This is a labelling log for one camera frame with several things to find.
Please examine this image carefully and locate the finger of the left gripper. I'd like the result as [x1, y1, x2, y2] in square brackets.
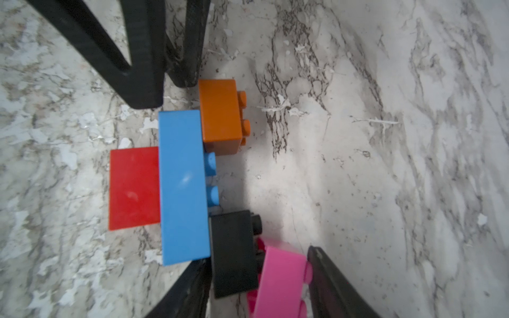
[30, 1, 166, 109]
[164, 0, 211, 87]

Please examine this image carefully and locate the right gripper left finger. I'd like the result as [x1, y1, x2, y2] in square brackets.
[146, 258, 212, 317]

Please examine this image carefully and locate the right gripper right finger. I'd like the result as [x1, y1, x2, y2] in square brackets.
[308, 246, 380, 318]

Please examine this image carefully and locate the pink lego brick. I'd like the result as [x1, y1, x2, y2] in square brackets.
[247, 237, 313, 317]

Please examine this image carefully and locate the black lego brick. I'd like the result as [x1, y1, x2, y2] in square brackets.
[209, 210, 262, 299]

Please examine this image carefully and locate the orange lego brick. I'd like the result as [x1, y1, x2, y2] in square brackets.
[198, 79, 251, 156]

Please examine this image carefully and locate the blue lego brick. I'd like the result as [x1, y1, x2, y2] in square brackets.
[159, 110, 220, 266]

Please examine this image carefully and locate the red lego brick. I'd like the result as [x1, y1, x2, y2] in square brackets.
[109, 147, 160, 231]

